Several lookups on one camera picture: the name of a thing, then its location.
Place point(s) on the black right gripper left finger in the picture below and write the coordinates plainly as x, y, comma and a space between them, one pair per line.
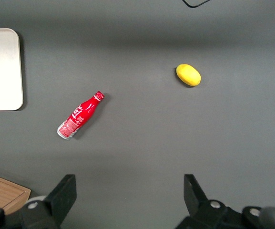
61, 198

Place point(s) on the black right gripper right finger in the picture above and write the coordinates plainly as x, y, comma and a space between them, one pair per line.
196, 200

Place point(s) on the white rounded tray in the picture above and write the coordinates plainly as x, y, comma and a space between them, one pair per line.
1, 69

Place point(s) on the wooden cutting board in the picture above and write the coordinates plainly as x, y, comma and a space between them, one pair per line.
1, 194

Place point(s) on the red soda bottle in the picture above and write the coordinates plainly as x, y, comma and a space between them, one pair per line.
79, 115

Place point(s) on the yellow lemon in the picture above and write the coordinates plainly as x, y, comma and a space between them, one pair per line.
188, 74

